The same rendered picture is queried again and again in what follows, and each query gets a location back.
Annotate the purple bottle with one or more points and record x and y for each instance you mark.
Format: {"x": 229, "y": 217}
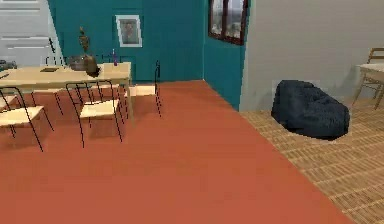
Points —
{"x": 115, "y": 59}

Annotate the dark red framed window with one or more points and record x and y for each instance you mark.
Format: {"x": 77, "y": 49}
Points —
{"x": 228, "y": 20}

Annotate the brown vase with dried plant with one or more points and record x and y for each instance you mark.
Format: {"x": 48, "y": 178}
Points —
{"x": 90, "y": 63}

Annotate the dark blue bean bag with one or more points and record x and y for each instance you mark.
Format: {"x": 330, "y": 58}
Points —
{"x": 308, "y": 110}

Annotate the grey metal bowl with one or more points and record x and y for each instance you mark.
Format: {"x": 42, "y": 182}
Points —
{"x": 77, "y": 63}

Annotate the dark flat book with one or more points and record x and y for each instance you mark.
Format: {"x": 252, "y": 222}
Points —
{"x": 49, "y": 69}

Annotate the pale wooden dining table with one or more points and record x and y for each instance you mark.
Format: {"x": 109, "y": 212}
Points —
{"x": 36, "y": 76}

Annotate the pale wooden chair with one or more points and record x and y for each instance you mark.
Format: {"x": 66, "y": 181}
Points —
{"x": 371, "y": 80}

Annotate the white slatted room door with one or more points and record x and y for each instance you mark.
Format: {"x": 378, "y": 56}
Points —
{"x": 23, "y": 31}

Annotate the grey dish cluster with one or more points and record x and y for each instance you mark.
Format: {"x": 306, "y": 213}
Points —
{"x": 7, "y": 64}

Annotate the white framed wall picture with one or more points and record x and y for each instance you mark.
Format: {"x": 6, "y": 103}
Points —
{"x": 129, "y": 31}

